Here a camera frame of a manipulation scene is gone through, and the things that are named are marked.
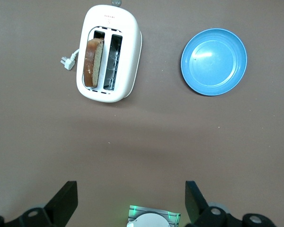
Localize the blue round plate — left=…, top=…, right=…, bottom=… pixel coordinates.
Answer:
left=180, top=28, right=248, bottom=96

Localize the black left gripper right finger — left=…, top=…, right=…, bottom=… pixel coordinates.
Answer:
left=184, top=181, right=279, bottom=227

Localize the white two-slot toaster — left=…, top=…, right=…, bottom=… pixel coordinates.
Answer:
left=76, top=0, right=142, bottom=104

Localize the brown toast bread slice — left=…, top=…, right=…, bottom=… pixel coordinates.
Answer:
left=83, top=37, right=105, bottom=88

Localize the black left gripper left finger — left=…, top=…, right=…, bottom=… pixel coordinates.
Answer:
left=0, top=181, right=79, bottom=227

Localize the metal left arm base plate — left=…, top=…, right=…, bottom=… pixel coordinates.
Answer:
left=126, top=205, right=182, bottom=227

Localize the white toaster power plug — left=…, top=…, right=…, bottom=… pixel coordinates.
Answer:
left=60, top=48, right=80, bottom=71

